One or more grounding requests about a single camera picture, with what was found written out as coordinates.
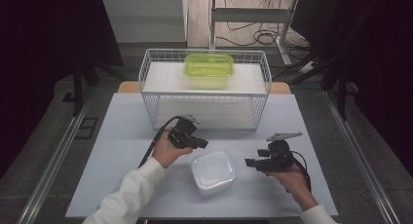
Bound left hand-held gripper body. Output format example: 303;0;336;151
167;114;202;150

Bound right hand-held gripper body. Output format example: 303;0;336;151
257;131;304;173

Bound white square container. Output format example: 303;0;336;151
189;149;238;197

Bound white wire rack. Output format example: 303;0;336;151
137;48;273;131

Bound green lidded clear container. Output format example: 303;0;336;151
182;53;236;91

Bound person's left hand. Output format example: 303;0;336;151
151;130;194;169

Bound person's right hand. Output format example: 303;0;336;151
263;161;312;200

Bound wooden table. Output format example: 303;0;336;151
116;80;292;95

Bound black stand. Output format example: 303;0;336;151
272;50;359;122
60;53;127;119

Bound white cabinet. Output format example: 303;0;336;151
100;0;189;51

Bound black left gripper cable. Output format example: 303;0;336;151
137;115;183;169

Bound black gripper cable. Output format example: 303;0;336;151
137;115;183;169
285;149;313;194

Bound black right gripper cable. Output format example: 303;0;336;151
285;149;313;194

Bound metal floor rail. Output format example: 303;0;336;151
321;89;402;224
15;87;95;224

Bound black floor bracket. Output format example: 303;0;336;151
74;116;99;141

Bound black floor cables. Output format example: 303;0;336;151
215;0;311;53

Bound white metal desk frame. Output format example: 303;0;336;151
208;0;300;67

